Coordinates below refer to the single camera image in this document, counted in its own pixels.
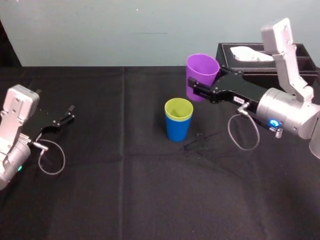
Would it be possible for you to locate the green plastic cup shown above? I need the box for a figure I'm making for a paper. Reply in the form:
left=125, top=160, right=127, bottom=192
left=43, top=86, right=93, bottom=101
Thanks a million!
left=164, top=97, right=194, bottom=121

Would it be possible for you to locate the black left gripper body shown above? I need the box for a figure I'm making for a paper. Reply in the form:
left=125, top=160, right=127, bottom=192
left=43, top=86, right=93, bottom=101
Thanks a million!
left=22, top=109, right=61, bottom=141

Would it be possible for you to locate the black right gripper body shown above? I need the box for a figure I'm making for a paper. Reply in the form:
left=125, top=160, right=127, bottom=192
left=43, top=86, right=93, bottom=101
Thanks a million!
left=209, top=70, right=267, bottom=112

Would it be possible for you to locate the thin left gripper cable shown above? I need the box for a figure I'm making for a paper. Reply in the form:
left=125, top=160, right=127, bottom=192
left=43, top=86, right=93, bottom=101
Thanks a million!
left=30, top=139, right=67, bottom=176

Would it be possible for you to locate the thin gripper cable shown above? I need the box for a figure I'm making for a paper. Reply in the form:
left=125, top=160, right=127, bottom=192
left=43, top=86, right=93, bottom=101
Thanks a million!
left=30, top=139, right=67, bottom=176
left=227, top=101, right=261, bottom=151

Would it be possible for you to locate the dark curtain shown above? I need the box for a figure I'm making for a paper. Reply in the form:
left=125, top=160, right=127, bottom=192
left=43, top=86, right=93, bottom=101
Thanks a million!
left=0, top=18, right=22, bottom=68

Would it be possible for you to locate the blue plastic cup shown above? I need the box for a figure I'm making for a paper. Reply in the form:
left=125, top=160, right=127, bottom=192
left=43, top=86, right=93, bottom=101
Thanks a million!
left=164, top=111, right=194, bottom=143

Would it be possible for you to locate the black table cloth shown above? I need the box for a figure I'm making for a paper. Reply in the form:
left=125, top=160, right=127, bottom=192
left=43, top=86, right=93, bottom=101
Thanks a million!
left=0, top=65, right=320, bottom=240

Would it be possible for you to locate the purple plastic cup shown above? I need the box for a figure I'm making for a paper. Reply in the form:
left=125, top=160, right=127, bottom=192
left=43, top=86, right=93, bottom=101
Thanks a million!
left=185, top=53, right=221, bottom=103

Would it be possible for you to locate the white tissue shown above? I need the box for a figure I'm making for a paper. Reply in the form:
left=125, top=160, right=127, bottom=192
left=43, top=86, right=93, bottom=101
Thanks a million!
left=229, top=45, right=276, bottom=62

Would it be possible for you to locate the thin right gripper cable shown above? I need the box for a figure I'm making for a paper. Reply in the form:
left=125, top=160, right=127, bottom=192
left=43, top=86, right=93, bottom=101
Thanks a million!
left=227, top=101, right=261, bottom=151

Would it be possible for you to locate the black leather tissue box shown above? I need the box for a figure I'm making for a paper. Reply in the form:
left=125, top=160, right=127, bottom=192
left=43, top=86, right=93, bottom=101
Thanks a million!
left=215, top=42, right=319, bottom=91

